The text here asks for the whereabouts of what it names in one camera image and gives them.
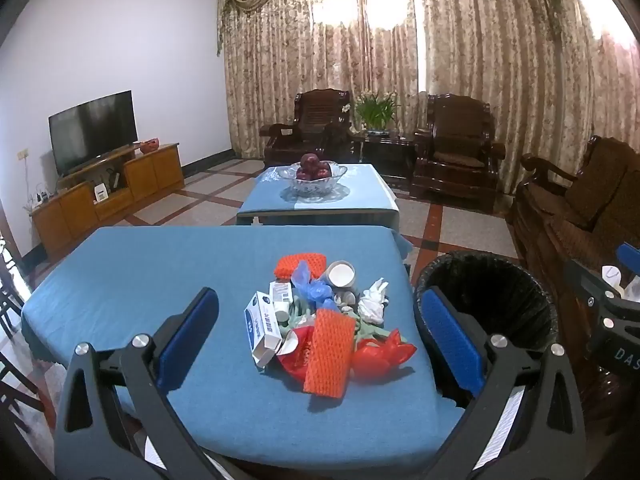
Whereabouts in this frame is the plain red plastic bag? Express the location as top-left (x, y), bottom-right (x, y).
top-left (350, 329), bottom-right (417, 381)

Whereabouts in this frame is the coffee table with blue cloth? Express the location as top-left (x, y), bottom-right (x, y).
top-left (236, 162), bottom-right (401, 227)

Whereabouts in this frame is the blue and white medicine box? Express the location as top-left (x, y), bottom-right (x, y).
top-left (243, 291), bottom-right (283, 372)

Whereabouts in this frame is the large blue tablecloth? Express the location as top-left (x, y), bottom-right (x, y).
top-left (20, 225), bottom-right (468, 476)

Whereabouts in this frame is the white plastic bag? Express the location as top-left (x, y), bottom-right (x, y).
top-left (602, 264), bottom-right (640, 303)

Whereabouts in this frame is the green glove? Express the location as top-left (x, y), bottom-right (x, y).
top-left (285, 297), bottom-right (318, 332)
top-left (354, 317), bottom-right (397, 346)

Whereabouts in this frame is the black trash bin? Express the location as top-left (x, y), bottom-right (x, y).
top-left (412, 252), bottom-right (560, 411)

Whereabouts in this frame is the dark wooden chair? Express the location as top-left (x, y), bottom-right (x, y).
top-left (0, 240), bottom-right (46, 431)

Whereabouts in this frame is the white paper cup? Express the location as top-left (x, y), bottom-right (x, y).
top-left (324, 260), bottom-right (358, 291)

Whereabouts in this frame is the dark wooden sofa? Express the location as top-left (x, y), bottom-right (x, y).
top-left (507, 135), bottom-right (640, 436)

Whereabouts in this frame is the dark wooden side table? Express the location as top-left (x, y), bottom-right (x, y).
top-left (351, 130), bottom-right (416, 183)

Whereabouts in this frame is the green potted plant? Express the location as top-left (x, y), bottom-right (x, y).
top-left (354, 91), bottom-right (401, 133)

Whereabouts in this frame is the long orange foam net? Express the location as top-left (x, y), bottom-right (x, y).
top-left (303, 308), bottom-right (356, 396)

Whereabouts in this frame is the blue plastic bag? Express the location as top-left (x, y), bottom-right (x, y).
top-left (291, 261), bottom-right (336, 312)

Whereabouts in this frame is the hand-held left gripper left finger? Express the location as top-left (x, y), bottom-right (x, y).
top-left (54, 287), bottom-right (236, 480)

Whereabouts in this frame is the white tissue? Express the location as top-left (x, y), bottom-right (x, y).
top-left (357, 276), bottom-right (391, 323)

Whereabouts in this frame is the dark wooden armchair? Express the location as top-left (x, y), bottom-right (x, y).
top-left (411, 92), bottom-right (507, 213)
top-left (259, 89), bottom-right (353, 163)

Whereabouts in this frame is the wooden television cabinet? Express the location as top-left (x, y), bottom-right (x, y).
top-left (29, 142), bottom-right (186, 261)

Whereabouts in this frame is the pile of nut shells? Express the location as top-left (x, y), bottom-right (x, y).
top-left (332, 290), bottom-right (358, 316)

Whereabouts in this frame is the beige floral curtain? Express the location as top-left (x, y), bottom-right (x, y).
top-left (216, 0), bottom-right (640, 211)

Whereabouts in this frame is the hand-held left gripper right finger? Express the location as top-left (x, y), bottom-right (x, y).
top-left (419, 286), bottom-right (587, 480)

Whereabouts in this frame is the glass fruit bowl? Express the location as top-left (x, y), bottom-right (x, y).
top-left (276, 161), bottom-right (348, 196)

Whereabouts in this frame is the black flat television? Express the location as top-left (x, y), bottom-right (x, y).
top-left (48, 91), bottom-right (138, 177)

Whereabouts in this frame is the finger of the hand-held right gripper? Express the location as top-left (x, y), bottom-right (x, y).
top-left (564, 242), bottom-right (640, 331)

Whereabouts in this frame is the red printed plastic bag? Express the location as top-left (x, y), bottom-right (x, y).
top-left (276, 327), bottom-right (316, 382)

